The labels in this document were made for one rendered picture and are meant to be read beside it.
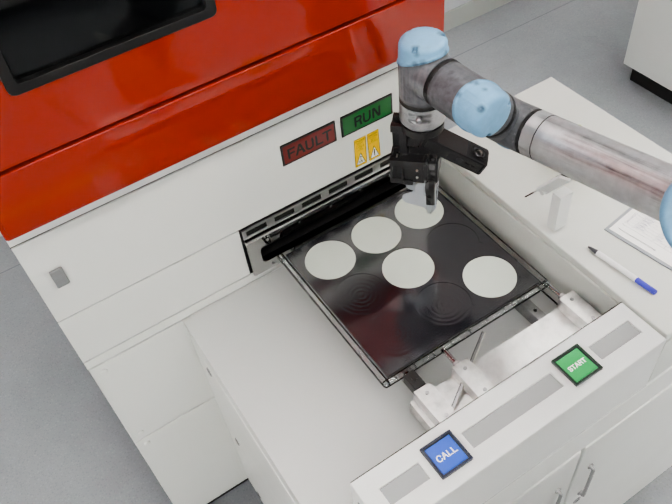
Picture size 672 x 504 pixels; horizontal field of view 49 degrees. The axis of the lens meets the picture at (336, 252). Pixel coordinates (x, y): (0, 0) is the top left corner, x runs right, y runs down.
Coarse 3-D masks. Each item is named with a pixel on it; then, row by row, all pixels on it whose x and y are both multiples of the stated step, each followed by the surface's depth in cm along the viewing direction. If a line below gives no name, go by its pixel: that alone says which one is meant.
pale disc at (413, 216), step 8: (400, 200) 151; (400, 208) 150; (408, 208) 150; (416, 208) 149; (424, 208) 149; (440, 208) 149; (400, 216) 148; (408, 216) 148; (416, 216) 148; (424, 216) 148; (432, 216) 147; (440, 216) 147; (408, 224) 147; (416, 224) 146; (424, 224) 146; (432, 224) 146
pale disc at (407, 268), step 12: (396, 252) 142; (408, 252) 142; (420, 252) 141; (384, 264) 140; (396, 264) 140; (408, 264) 140; (420, 264) 139; (432, 264) 139; (384, 276) 138; (396, 276) 138; (408, 276) 138; (420, 276) 138
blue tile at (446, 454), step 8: (440, 440) 108; (448, 440) 108; (432, 448) 108; (440, 448) 108; (448, 448) 107; (456, 448) 107; (432, 456) 107; (440, 456) 107; (448, 456) 107; (456, 456) 106; (464, 456) 106; (440, 464) 106; (448, 464) 106; (456, 464) 106
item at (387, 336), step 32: (352, 224) 148; (448, 224) 146; (288, 256) 144; (384, 256) 142; (448, 256) 140; (480, 256) 140; (320, 288) 138; (352, 288) 137; (384, 288) 136; (416, 288) 136; (448, 288) 135; (352, 320) 132; (384, 320) 132; (416, 320) 131; (448, 320) 130; (384, 352) 127; (416, 352) 126
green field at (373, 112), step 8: (376, 104) 138; (384, 104) 139; (360, 112) 137; (368, 112) 138; (376, 112) 140; (384, 112) 141; (344, 120) 136; (352, 120) 137; (360, 120) 138; (368, 120) 140; (344, 128) 137; (352, 128) 139
